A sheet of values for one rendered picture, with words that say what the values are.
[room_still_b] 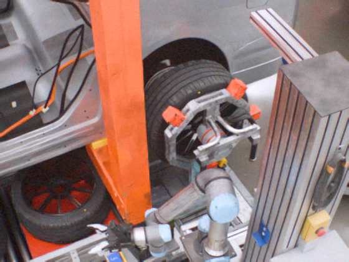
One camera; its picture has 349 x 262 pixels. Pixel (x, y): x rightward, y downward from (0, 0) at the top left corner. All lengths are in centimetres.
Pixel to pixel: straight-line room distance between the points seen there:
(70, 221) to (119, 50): 135
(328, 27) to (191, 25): 296
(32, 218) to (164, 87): 114
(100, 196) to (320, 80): 191
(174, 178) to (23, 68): 133
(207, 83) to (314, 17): 312
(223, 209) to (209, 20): 134
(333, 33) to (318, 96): 404
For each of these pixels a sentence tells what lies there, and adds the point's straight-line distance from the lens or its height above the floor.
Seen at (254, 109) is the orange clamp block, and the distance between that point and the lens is 311.
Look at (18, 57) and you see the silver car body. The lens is 359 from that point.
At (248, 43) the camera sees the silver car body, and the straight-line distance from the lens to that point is 325.
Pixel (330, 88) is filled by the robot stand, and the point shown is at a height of 203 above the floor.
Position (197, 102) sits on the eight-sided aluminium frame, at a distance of 278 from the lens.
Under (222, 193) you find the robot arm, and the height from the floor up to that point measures 146.
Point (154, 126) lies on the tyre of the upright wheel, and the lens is 286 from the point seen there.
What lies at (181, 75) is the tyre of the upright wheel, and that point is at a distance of 288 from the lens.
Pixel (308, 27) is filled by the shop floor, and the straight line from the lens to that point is 556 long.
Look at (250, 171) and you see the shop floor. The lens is 393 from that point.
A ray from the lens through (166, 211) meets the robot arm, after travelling 218.
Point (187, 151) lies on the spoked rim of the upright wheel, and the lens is 315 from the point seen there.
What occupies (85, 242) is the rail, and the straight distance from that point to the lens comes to 311.
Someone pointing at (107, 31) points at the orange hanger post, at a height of 190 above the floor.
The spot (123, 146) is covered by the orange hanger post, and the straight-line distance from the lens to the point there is 244.
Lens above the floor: 302
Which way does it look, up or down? 47 degrees down
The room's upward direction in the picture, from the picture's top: straight up
